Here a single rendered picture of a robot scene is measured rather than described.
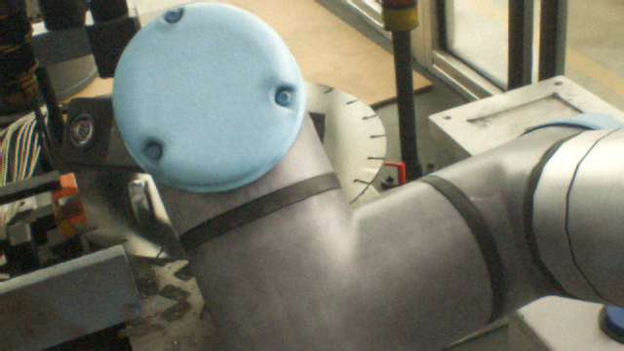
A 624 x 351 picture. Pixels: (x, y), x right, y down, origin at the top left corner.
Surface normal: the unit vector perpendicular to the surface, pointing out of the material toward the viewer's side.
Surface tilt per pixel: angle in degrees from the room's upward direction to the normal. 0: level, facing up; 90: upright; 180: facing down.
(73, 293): 90
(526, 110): 0
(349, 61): 0
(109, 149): 48
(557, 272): 108
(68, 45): 90
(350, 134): 0
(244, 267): 59
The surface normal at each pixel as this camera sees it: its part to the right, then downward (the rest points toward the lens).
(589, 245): -0.90, 0.27
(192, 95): 0.02, -0.10
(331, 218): 0.63, -0.33
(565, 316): -0.12, -0.83
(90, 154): -0.43, -0.15
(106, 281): 0.36, 0.47
